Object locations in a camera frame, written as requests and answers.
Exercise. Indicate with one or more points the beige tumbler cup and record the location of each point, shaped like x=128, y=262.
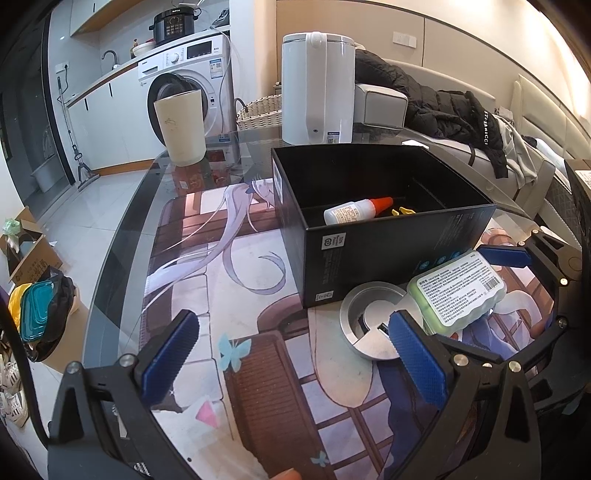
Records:
x=180, y=129

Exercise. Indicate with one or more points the black pressure cooker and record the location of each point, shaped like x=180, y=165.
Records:
x=175, y=25

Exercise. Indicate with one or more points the white wall socket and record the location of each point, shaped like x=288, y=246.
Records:
x=61, y=68

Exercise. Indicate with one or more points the wicker basket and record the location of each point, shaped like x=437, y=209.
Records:
x=258, y=113

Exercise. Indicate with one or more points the round silver metal ashtray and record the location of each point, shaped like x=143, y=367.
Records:
x=355, y=318

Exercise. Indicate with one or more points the green white labelled packet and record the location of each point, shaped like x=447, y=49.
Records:
x=457, y=286

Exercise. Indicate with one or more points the grey sofa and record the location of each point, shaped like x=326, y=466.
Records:
x=378, y=106

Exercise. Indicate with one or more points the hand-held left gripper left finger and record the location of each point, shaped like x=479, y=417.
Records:
x=171, y=355

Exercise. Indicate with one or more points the white kitchen counter cabinet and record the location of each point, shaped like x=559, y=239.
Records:
x=120, y=124

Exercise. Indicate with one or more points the teal plastic containers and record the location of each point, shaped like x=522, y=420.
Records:
x=39, y=314

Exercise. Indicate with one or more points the green plastic bag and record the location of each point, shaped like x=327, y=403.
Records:
x=11, y=226

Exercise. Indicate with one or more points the black kitchen faucet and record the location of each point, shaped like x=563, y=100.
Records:
x=111, y=54

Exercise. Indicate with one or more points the white washing machine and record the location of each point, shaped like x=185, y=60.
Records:
x=198, y=60

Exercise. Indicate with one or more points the dark quilted cushion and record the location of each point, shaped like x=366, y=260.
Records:
x=561, y=212

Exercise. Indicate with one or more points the printed desk mat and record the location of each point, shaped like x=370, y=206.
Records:
x=258, y=286

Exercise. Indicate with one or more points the dark door frame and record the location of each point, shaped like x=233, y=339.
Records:
x=51, y=115

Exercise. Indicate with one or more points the black cardboard box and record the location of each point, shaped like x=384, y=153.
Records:
x=369, y=272

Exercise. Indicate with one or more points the black box white label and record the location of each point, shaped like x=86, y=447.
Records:
x=581, y=184

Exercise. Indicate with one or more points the black trash bag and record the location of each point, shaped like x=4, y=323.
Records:
x=62, y=295

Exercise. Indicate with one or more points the person's left hand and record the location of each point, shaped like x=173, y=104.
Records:
x=284, y=474

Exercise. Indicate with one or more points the white wall cabinet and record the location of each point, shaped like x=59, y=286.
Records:
x=92, y=14

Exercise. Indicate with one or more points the black puffer jacket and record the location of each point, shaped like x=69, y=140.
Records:
x=415, y=92

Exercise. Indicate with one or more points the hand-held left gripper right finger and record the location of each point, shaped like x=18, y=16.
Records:
x=418, y=362

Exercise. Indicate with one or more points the grey mop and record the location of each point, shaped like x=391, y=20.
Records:
x=83, y=173

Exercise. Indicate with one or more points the white glue bottle orange cap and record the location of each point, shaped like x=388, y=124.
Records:
x=346, y=214

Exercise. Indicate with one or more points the brown cardboard carton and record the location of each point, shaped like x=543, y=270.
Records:
x=69, y=341

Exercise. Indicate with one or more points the white electric kettle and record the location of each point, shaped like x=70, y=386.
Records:
x=318, y=92

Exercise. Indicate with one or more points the white wall switch plate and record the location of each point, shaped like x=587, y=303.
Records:
x=404, y=39

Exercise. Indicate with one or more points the open cardboard box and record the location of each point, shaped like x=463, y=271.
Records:
x=34, y=267

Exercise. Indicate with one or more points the white bowl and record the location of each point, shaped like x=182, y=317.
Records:
x=143, y=48

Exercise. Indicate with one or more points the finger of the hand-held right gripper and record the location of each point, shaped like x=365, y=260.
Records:
x=505, y=257
x=547, y=339

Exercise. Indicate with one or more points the small yellow plastic item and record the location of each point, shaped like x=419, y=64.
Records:
x=402, y=212

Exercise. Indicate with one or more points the white plastic bin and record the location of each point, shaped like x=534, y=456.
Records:
x=44, y=177

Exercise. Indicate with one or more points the grey garment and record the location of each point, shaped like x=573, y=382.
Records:
x=521, y=152

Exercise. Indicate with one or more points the white shoes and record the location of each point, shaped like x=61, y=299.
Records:
x=14, y=401

